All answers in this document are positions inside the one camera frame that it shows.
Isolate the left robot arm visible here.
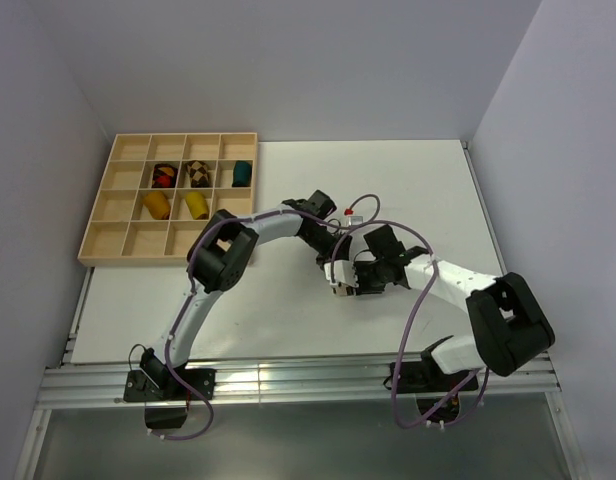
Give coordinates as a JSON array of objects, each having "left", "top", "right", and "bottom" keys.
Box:
[{"left": 140, "top": 190, "right": 337, "bottom": 399}]

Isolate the wooden compartment tray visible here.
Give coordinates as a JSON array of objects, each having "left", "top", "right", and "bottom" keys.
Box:
[{"left": 78, "top": 132, "right": 258, "bottom": 267}]

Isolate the brown checkered rolled sock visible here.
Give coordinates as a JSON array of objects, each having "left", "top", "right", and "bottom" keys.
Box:
[{"left": 184, "top": 160, "right": 212, "bottom": 188}]

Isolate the aluminium frame rail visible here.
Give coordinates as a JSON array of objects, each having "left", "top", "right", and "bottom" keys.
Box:
[{"left": 35, "top": 349, "right": 562, "bottom": 411}]

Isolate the yellow bear sock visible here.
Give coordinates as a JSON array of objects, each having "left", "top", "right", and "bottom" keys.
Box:
[{"left": 184, "top": 191, "right": 209, "bottom": 220}]

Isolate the cream brown striped sock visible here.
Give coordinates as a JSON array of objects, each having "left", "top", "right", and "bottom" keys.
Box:
[{"left": 332, "top": 283, "right": 356, "bottom": 297}]

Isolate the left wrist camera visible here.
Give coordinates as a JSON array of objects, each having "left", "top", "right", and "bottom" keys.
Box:
[{"left": 342, "top": 208, "right": 364, "bottom": 227}]

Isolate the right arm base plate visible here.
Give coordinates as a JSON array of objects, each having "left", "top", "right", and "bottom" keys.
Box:
[{"left": 397, "top": 361, "right": 471, "bottom": 394}]

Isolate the mustard yellow sock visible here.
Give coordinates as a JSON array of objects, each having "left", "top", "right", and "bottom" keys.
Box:
[{"left": 142, "top": 191, "right": 171, "bottom": 220}]

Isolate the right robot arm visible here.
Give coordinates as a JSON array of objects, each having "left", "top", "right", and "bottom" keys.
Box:
[{"left": 353, "top": 225, "right": 555, "bottom": 390}]

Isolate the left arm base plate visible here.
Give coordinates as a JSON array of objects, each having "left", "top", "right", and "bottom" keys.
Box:
[{"left": 123, "top": 368, "right": 216, "bottom": 403}]

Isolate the dark green rolled sock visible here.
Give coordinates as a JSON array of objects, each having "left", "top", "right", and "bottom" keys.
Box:
[{"left": 232, "top": 160, "right": 252, "bottom": 188}]

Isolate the red black rolled sock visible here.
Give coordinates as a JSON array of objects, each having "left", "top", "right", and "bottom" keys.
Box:
[{"left": 151, "top": 163, "right": 179, "bottom": 189}]

